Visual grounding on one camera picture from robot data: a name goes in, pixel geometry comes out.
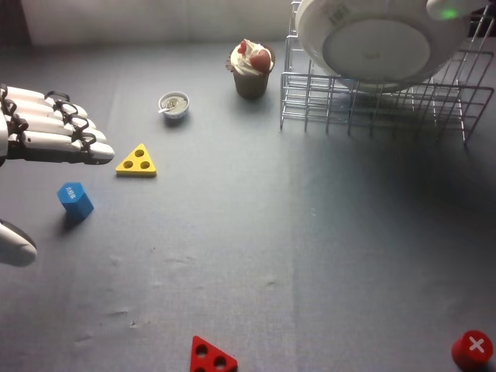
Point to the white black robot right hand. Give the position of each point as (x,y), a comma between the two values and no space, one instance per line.
(449,9)

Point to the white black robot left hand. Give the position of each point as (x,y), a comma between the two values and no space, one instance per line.
(38,128)

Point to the white plate with leaf print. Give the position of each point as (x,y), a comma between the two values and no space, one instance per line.
(376,50)

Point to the blue hexagonal block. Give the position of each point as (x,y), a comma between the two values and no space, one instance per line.
(77,205)

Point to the yellow triangle block three holes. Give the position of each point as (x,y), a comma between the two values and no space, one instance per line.
(122,168)

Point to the small toy bowl with spoon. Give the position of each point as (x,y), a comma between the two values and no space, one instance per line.
(173,104)

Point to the toy cupcake with strawberries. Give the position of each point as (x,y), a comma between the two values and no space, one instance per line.
(250,85)

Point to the grey table cloth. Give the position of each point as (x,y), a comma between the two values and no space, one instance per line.
(271,232)

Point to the red triangle block three holes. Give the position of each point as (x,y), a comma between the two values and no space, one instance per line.
(195,364)

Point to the red cylinder block white cross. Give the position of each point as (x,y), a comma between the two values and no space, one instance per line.
(462,354)

